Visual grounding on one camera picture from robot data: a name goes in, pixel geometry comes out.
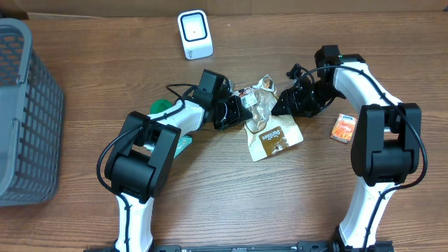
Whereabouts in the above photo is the grey plastic mesh basket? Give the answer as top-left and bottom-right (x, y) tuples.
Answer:
(1, 18), (65, 207)

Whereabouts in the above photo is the green capped bottle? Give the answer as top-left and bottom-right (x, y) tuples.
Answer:
(150, 99), (173, 114)

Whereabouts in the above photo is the white barcode scanner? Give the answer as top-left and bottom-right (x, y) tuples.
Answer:
(177, 10), (214, 60)

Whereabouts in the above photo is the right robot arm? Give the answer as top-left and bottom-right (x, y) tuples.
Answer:
(272, 45), (428, 251)

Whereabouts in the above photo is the orange snack packet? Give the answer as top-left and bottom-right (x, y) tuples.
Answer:
(330, 113), (357, 143)

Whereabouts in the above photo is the teal snack packet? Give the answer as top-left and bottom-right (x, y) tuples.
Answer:
(174, 136), (193, 158)

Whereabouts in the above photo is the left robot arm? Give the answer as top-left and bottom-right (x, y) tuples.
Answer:
(96, 69), (252, 251)

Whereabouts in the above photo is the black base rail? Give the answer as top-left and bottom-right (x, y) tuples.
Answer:
(83, 240), (395, 252)

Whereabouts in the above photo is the beige paper pouch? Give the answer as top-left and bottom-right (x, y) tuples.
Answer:
(233, 75), (304, 162)

